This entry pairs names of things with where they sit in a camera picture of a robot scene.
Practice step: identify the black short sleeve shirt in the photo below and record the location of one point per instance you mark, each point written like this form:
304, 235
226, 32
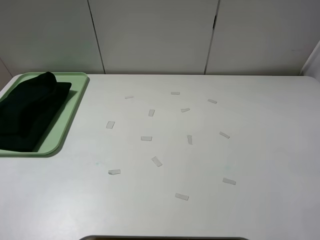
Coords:
27, 111

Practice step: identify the light green plastic tray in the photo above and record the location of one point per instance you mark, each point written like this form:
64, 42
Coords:
54, 137

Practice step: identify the clear tape strip left centre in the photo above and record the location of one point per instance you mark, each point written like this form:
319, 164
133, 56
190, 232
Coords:
151, 112

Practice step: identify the clear tape strip mid left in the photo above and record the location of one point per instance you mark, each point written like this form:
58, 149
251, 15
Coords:
146, 138

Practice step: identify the clear tape strip mid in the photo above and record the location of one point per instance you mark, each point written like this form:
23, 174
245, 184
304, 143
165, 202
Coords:
146, 138
224, 135

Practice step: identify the clear tape strip lower middle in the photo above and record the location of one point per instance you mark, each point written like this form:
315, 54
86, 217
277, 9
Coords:
156, 161

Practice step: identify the clear tape strip near shirt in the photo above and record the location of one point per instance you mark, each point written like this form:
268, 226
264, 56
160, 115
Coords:
110, 124

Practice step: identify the clear tape strip far right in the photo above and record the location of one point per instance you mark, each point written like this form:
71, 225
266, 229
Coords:
212, 101

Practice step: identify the clear tape strip mid right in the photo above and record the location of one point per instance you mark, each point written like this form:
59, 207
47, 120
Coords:
224, 135

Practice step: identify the clear tape strip lower left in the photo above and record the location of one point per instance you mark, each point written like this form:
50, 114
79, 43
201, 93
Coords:
114, 172

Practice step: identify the clear tape strip lower centre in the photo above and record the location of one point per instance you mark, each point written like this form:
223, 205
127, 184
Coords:
182, 197

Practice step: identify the clear tape strip lower right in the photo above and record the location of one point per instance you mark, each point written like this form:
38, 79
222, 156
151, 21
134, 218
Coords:
229, 181

